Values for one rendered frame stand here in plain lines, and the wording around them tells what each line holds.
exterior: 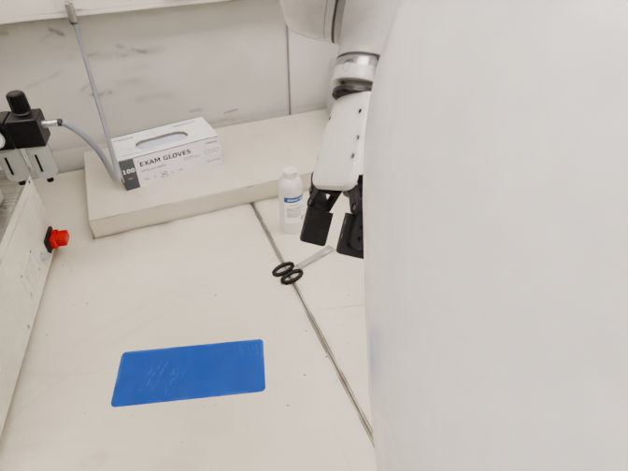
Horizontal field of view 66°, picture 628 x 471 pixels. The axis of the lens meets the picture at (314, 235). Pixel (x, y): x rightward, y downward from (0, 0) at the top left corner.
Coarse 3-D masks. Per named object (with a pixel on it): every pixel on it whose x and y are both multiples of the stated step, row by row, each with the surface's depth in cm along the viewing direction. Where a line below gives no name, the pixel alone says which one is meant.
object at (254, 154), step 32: (224, 128) 129; (256, 128) 129; (288, 128) 129; (320, 128) 129; (96, 160) 117; (224, 160) 117; (256, 160) 117; (288, 160) 117; (96, 192) 106; (128, 192) 106; (160, 192) 106; (192, 192) 106; (224, 192) 107; (256, 192) 110; (96, 224) 99; (128, 224) 102
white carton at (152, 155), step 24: (192, 120) 117; (120, 144) 108; (144, 144) 109; (168, 144) 108; (192, 144) 108; (216, 144) 112; (120, 168) 103; (144, 168) 106; (168, 168) 109; (192, 168) 112
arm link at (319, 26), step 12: (288, 0) 47; (300, 0) 47; (312, 0) 48; (324, 0) 48; (288, 12) 49; (300, 12) 48; (312, 12) 49; (324, 12) 49; (288, 24) 51; (300, 24) 50; (312, 24) 50; (324, 24) 50; (312, 36) 52; (324, 36) 51
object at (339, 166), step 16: (336, 96) 52; (352, 96) 49; (368, 96) 47; (336, 112) 51; (352, 112) 48; (336, 128) 50; (352, 128) 47; (336, 144) 49; (352, 144) 47; (320, 160) 53; (336, 160) 49; (352, 160) 46; (320, 176) 52; (336, 176) 49; (352, 176) 46
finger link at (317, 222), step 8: (320, 200) 56; (312, 208) 55; (320, 208) 55; (312, 216) 55; (320, 216) 55; (328, 216) 55; (304, 224) 55; (312, 224) 55; (320, 224) 55; (328, 224) 56; (304, 232) 54; (312, 232) 55; (320, 232) 55; (328, 232) 56; (304, 240) 55; (312, 240) 55; (320, 240) 55
